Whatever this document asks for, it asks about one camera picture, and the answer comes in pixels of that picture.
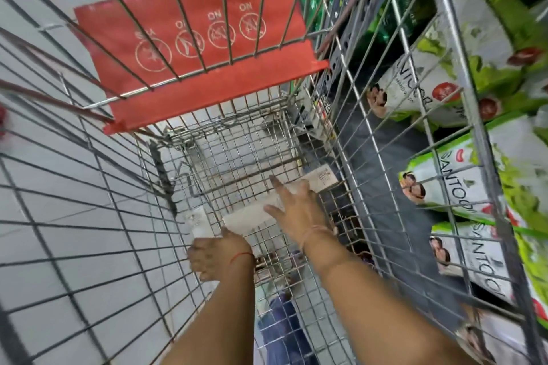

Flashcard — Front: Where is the person's left hand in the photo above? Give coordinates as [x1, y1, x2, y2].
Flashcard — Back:
[187, 227, 257, 283]

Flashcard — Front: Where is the person's right hand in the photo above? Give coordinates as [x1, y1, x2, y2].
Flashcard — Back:
[263, 175, 339, 249]

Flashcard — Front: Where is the large white box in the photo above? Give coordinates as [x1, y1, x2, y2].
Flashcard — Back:
[222, 165, 340, 257]

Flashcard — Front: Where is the small white box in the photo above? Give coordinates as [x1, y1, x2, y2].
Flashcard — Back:
[185, 206, 215, 240]

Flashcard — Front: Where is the person's left forearm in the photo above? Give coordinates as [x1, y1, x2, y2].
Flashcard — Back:
[162, 254, 257, 365]

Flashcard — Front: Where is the person's right forearm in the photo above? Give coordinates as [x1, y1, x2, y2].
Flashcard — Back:
[303, 232, 477, 365]

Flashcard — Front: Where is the red thread wristband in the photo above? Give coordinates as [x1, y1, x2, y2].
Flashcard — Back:
[229, 251, 256, 266]

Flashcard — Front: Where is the pale thread wristband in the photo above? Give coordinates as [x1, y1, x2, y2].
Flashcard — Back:
[299, 224, 331, 250]

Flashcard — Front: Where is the white shelf price label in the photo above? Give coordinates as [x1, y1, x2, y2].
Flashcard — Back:
[295, 78, 340, 143]

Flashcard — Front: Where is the person's blue jeans leg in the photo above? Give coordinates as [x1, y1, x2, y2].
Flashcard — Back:
[256, 290, 319, 365]

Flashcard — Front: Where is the red plastic cart seat flap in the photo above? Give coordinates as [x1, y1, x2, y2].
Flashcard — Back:
[74, 0, 329, 135]

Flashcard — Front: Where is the grey perforated shelf upright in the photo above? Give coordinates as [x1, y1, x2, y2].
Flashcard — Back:
[295, 0, 388, 130]

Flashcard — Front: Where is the green white refill pouch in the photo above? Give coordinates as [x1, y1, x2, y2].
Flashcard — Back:
[455, 311, 548, 365]
[366, 0, 548, 132]
[399, 112, 548, 230]
[429, 220, 548, 329]

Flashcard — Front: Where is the row of green bottles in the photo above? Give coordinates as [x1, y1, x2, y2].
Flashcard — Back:
[246, 0, 433, 51]

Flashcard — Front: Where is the metal wire shopping cart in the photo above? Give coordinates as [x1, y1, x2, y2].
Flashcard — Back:
[0, 0, 548, 365]

